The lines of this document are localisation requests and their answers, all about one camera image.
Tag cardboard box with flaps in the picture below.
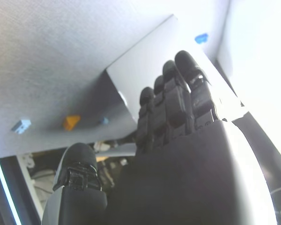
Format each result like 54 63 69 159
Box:
105 14 249 143

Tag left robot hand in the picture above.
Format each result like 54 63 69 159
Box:
41 50 252 225

